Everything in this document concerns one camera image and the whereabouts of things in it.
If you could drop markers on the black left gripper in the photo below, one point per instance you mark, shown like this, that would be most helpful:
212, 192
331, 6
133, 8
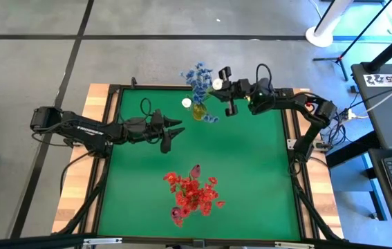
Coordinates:
137, 126

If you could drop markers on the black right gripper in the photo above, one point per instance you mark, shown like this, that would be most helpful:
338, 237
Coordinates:
241, 89

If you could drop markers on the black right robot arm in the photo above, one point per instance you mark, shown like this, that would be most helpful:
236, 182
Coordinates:
285, 102

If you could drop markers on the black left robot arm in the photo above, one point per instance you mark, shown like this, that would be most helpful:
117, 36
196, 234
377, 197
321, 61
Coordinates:
64, 122

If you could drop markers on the yellow glass vase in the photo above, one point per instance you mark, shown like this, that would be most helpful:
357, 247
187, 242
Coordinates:
199, 112

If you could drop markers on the green table mat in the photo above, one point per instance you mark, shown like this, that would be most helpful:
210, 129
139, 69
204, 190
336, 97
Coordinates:
244, 173

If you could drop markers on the white round-base stand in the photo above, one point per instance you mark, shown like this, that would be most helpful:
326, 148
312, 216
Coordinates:
320, 36

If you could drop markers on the black tripod stand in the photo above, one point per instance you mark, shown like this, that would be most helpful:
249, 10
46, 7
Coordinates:
339, 59

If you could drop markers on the white power adapter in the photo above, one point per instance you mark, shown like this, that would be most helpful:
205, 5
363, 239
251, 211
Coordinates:
350, 113

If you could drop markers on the white printed label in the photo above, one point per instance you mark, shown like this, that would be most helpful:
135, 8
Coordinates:
379, 79

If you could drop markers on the black desk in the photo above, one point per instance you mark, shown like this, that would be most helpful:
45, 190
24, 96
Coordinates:
389, 114

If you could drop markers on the black table border frame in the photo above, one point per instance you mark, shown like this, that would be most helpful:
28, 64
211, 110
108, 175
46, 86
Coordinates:
161, 87

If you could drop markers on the silver aluminium bracket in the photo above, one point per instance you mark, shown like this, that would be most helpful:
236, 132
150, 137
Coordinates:
294, 245
102, 241

